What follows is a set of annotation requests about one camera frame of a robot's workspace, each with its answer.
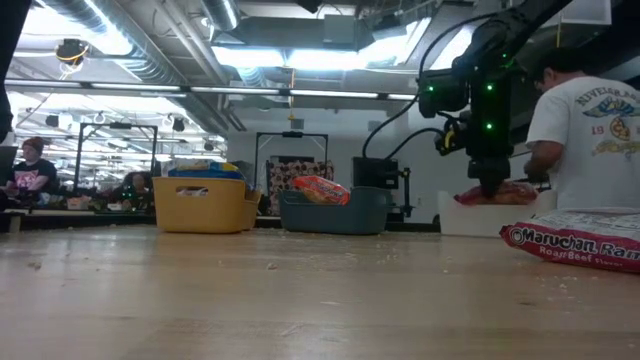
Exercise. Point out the grey ceiling box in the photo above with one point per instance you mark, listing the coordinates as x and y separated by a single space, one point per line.
339 29

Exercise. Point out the orange Maruchan ramen pack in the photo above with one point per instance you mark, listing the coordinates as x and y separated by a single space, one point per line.
320 190

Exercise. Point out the black background frame rig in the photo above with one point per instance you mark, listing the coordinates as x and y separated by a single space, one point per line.
292 134
117 125

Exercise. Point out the black equipment stand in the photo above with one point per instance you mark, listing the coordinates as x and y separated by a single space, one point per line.
406 180

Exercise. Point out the white plastic bin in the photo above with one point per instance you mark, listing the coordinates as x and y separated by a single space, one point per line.
475 220

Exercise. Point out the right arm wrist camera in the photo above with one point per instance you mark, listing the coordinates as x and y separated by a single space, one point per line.
445 95

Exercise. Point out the long ceiling light bar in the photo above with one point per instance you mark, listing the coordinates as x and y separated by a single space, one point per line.
325 93

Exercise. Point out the person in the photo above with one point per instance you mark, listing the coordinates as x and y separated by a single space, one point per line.
600 150
137 182
30 175

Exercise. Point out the yellow plastic bin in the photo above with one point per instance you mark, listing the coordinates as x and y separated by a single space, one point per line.
200 210

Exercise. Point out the teal plastic bin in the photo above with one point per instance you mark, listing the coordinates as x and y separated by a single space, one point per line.
330 217

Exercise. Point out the black monitor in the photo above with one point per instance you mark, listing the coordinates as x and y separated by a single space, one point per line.
375 172

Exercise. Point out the black workbench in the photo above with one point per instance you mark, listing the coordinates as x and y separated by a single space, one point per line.
75 220

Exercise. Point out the patterned fabric panel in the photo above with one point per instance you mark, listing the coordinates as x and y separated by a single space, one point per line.
285 175

